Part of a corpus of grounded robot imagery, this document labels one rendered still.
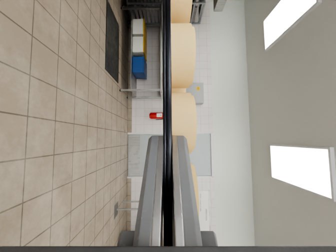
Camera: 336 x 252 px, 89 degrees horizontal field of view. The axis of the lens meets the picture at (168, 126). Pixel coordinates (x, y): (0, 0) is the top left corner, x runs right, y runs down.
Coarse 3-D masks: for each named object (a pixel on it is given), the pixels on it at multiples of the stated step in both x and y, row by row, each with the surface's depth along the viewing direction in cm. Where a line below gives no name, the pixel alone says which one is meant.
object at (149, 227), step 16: (160, 144) 9; (160, 160) 8; (144, 176) 8; (160, 176) 8; (144, 192) 7; (160, 192) 7; (144, 208) 6; (160, 208) 6; (144, 224) 6; (160, 224) 6; (128, 240) 6; (144, 240) 6; (160, 240) 6
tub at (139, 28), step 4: (132, 20) 378; (136, 20) 377; (140, 20) 377; (144, 20) 383; (132, 24) 377; (136, 24) 376; (140, 24) 376; (144, 24) 383; (132, 28) 375; (136, 28) 375; (140, 28) 375; (144, 28) 382; (132, 32) 374; (136, 32) 374; (140, 32) 374; (144, 32) 382; (144, 36) 383
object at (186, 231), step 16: (176, 144) 9; (176, 160) 8; (176, 176) 8; (176, 192) 7; (192, 192) 7; (176, 208) 6; (192, 208) 6; (176, 224) 6; (192, 224) 6; (176, 240) 6; (192, 240) 6; (208, 240) 6
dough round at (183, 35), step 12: (180, 24) 13; (180, 36) 12; (192, 36) 12; (180, 48) 12; (192, 48) 12; (180, 60) 12; (192, 60) 12; (180, 72) 13; (192, 72) 13; (180, 84) 14
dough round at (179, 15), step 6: (174, 0) 13; (180, 0) 13; (186, 0) 13; (174, 6) 14; (180, 6) 14; (186, 6) 14; (174, 12) 14; (180, 12) 14; (186, 12) 14; (174, 18) 15; (180, 18) 15; (186, 18) 15
